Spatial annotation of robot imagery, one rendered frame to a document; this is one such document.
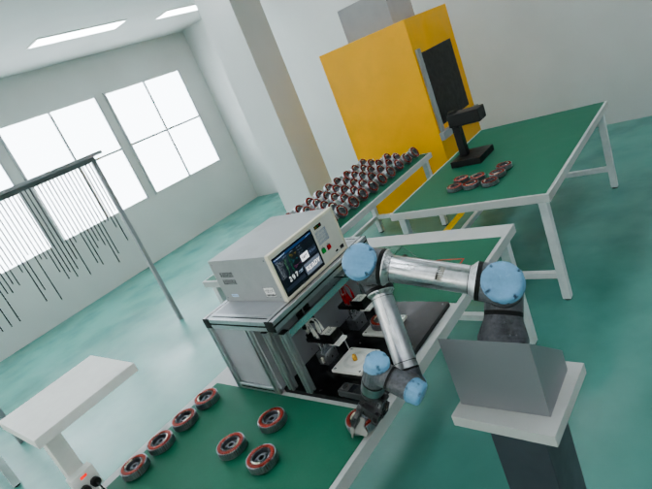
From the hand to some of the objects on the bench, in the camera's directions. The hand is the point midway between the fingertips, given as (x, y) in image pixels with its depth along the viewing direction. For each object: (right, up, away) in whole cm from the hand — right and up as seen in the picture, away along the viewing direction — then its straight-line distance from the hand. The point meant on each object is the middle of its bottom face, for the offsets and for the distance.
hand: (361, 421), depth 171 cm
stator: (-32, -8, +20) cm, 38 cm away
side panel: (-40, -2, +46) cm, 61 cm away
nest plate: (0, +13, +32) cm, 35 cm away
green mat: (-45, -16, +13) cm, 50 cm away
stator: (-33, -15, +2) cm, 37 cm away
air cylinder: (-11, +12, +42) cm, 45 cm away
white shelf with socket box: (-86, -31, +19) cm, 93 cm away
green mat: (+27, +46, +100) cm, 113 cm away
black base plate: (+7, +16, +42) cm, 46 cm away
